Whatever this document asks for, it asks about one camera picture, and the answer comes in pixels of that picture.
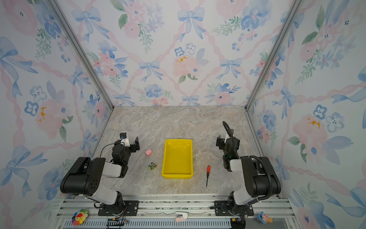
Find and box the red black screwdriver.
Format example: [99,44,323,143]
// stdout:
[206,165,211,187]

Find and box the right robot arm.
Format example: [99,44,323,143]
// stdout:
[211,135,281,216]

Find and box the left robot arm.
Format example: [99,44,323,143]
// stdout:
[60,132,140,217]

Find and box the yellow plastic bin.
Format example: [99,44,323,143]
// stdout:
[162,139,193,179]

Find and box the small pink toy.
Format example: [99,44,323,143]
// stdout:
[145,149,152,156]

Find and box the small green yellow toy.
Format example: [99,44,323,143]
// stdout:
[148,162,157,170]

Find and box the rainbow flower toy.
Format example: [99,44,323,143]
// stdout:
[71,209,88,226]

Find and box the blue pink ice-cream toy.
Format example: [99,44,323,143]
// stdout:
[257,212,273,224]

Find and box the white pink clip object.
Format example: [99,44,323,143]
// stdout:
[174,212,188,222]

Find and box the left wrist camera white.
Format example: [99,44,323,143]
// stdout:
[120,132,130,147]

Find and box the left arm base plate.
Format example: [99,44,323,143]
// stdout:
[98,200,140,217]

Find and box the black corrugated cable hose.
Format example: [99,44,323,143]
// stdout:
[222,121,274,201]

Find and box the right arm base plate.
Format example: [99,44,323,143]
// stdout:
[210,200,254,218]

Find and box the aluminium mounting rail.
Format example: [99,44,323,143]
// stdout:
[51,194,300,229]

